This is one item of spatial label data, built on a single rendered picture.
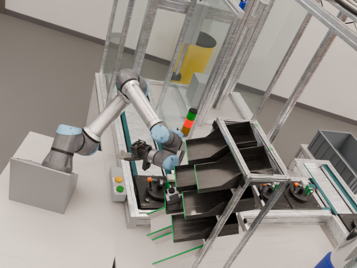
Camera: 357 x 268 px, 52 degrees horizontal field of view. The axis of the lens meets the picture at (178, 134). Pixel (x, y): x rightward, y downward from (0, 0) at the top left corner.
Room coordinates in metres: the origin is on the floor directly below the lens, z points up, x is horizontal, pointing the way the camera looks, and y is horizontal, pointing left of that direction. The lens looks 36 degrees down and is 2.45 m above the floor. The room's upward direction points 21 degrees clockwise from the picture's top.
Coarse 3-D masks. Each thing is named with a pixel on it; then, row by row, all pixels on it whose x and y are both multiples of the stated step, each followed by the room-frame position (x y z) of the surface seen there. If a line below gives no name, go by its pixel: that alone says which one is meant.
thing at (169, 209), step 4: (196, 188) 1.29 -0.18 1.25; (164, 192) 1.23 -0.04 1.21; (180, 192) 1.26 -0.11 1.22; (172, 204) 1.19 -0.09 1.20; (176, 204) 1.19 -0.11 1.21; (180, 204) 1.19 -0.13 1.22; (168, 208) 1.16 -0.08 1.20; (172, 208) 1.16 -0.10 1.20; (176, 208) 1.17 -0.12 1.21; (180, 208) 1.15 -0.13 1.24; (168, 212) 1.13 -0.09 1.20; (172, 212) 1.14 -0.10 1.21; (176, 212) 1.14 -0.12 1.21; (180, 212) 1.15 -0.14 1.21
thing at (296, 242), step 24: (120, 216) 1.29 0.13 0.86; (120, 240) 1.15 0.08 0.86; (144, 240) 1.20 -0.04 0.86; (216, 240) 1.38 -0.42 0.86; (240, 240) 1.45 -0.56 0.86; (264, 240) 1.52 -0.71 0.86; (288, 240) 1.59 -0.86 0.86; (312, 240) 1.67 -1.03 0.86; (120, 264) 1.02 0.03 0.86; (144, 264) 1.07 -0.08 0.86; (168, 264) 1.12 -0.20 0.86; (216, 264) 1.23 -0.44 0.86; (240, 264) 1.29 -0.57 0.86; (264, 264) 1.35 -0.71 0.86; (288, 264) 1.41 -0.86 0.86; (312, 264) 1.48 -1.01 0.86
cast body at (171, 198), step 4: (172, 188) 1.21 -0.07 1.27; (168, 192) 1.20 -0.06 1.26; (172, 192) 1.19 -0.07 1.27; (176, 192) 1.20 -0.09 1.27; (168, 196) 1.19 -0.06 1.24; (172, 196) 1.19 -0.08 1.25; (176, 196) 1.20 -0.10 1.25; (180, 196) 1.22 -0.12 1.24; (168, 200) 1.18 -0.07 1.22; (172, 200) 1.19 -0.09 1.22; (176, 200) 1.20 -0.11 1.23; (180, 200) 1.21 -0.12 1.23; (168, 204) 1.18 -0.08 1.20
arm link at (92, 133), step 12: (144, 84) 1.66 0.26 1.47; (120, 96) 1.59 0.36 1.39; (108, 108) 1.55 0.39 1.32; (120, 108) 1.56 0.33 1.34; (96, 120) 1.51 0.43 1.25; (108, 120) 1.52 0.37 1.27; (84, 132) 1.45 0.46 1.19; (96, 132) 1.47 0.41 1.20; (84, 144) 1.40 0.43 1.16; (96, 144) 1.46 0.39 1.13
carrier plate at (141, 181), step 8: (136, 176) 1.51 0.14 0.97; (144, 176) 1.54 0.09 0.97; (152, 176) 1.56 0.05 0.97; (160, 176) 1.59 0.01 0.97; (136, 184) 1.46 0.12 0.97; (144, 184) 1.48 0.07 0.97; (144, 192) 1.42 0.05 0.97; (144, 200) 1.36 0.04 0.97; (152, 200) 1.38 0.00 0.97; (144, 208) 1.31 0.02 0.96; (152, 208) 1.33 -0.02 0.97
